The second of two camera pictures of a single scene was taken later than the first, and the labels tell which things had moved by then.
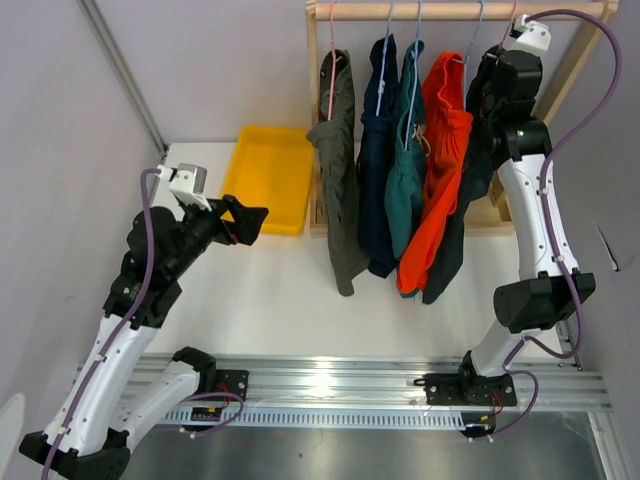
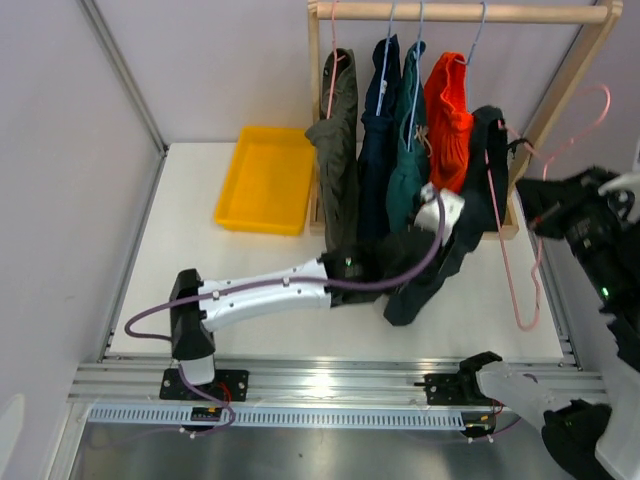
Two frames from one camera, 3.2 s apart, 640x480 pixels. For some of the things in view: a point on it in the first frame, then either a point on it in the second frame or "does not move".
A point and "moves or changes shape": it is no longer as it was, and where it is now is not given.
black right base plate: (452, 389) does not move
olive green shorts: (333, 131) does not move
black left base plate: (224, 381) does not move
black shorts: (485, 133) moves or changes shape
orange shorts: (447, 126) does not move
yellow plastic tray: (271, 168) does not move
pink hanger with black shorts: (509, 26) to (544, 176)
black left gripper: (247, 219) to (436, 266)
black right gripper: (493, 59) to (546, 202)
